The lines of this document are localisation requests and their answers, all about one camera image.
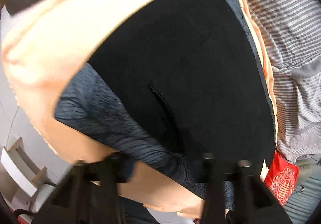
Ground black pants with patterned waistband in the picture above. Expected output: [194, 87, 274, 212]
[54, 0, 275, 196]

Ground white wooden shelf unit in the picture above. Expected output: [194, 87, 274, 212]
[1, 137, 56, 213]

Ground grey white striped duvet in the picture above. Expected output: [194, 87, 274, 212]
[246, 0, 320, 162]

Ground red embroidered cushion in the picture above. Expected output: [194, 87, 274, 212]
[264, 151, 299, 206]

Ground peach orange blanket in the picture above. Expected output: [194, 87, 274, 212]
[1, 0, 278, 219]

